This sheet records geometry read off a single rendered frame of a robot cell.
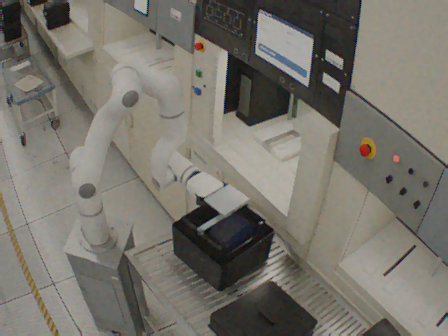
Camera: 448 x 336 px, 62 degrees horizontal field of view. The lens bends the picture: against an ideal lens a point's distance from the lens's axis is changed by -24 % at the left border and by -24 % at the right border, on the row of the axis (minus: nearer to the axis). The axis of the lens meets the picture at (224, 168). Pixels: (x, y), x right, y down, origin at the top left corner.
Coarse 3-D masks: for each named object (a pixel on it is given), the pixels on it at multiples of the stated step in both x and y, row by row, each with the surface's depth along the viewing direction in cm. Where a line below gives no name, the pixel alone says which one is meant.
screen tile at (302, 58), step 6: (288, 30) 147; (288, 36) 149; (294, 36) 146; (300, 36) 143; (294, 42) 147; (300, 42) 145; (288, 48) 151; (306, 48) 144; (288, 54) 153; (294, 54) 150; (300, 54) 147; (306, 54) 145; (300, 60) 149; (306, 60) 146; (306, 66) 148
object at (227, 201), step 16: (224, 192) 167; (240, 192) 167; (208, 208) 179; (224, 208) 161; (240, 208) 180; (192, 224) 168; (208, 224) 165; (256, 224) 176; (192, 240) 174; (208, 240) 162; (256, 240) 176; (224, 256) 164
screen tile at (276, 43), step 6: (264, 18) 155; (264, 24) 156; (270, 24) 154; (276, 24) 151; (270, 30) 155; (276, 30) 152; (282, 30) 150; (264, 36) 159; (270, 36) 157; (276, 36) 154; (282, 36) 151; (270, 42) 158; (276, 42) 155; (276, 48) 156
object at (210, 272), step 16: (176, 224) 176; (176, 240) 177; (192, 256) 173; (208, 256) 164; (240, 256) 165; (256, 256) 175; (208, 272) 169; (224, 272) 163; (240, 272) 173; (224, 288) 171
